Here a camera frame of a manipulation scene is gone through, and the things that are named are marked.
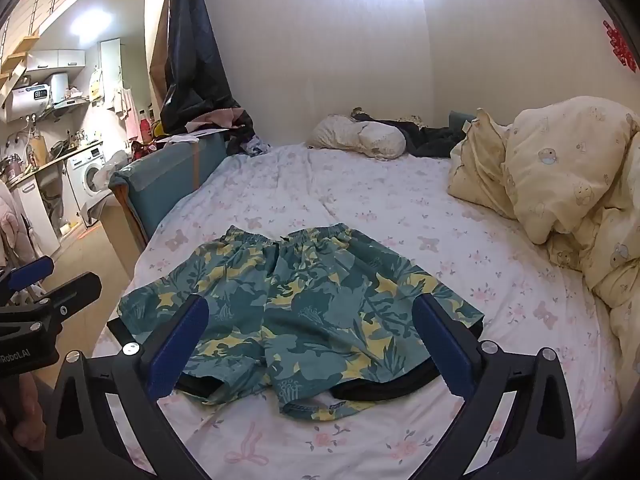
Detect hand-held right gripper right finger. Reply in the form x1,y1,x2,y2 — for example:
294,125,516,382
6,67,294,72
412,292,578,480

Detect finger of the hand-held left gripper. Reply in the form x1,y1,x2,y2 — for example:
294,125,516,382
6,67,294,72
0,256,55,293
35,272,103,318

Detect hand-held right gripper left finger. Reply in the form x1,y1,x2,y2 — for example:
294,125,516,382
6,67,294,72
42,294,211,480

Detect green floral short pants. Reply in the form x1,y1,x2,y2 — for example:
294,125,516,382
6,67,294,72
117,224,486,421

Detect person's left hand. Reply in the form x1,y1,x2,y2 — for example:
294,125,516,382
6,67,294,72
0,374,48,453

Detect pink garment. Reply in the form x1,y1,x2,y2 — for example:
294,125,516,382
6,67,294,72
0,182,35,268

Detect white washing machine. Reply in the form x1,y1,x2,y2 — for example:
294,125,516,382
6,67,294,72
65,145,108,211

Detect kitchen counter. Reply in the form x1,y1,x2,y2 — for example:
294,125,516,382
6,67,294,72
0,141,104,182

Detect teal bed end board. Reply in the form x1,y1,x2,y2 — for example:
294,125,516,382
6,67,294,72
109,130,228,248

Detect bed with pink floral sheet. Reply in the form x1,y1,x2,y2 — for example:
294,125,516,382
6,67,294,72
92,142,640,466

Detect white water heater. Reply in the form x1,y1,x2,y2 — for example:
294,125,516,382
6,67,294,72
9,72,69,122

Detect pink hanging cloth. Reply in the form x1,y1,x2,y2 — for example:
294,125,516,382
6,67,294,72
114,87,142,142

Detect dark clothes heap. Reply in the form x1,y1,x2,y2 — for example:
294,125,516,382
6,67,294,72
350,107,468,159

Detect pile of mixed clothes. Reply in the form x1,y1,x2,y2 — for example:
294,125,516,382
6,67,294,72
226,122,272,157

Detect wooden staircase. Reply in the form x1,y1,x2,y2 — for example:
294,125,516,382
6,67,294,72
0,0,131,103

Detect tall white cabinet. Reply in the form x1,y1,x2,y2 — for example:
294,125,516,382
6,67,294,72
99,37,124,111

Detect yellow bear print duvet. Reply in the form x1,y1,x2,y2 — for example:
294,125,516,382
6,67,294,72
447,96,640,376

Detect cream pillow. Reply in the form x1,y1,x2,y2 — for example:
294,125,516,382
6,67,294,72
306,114,407,160

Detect black hanging curtain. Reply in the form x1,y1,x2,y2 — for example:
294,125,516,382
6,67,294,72
160,0,242,136

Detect white wall cabinets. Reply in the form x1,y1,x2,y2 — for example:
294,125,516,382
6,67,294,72
25,49,87,73

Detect red wall decoration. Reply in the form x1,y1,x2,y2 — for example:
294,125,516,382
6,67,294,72
602,20,639,74

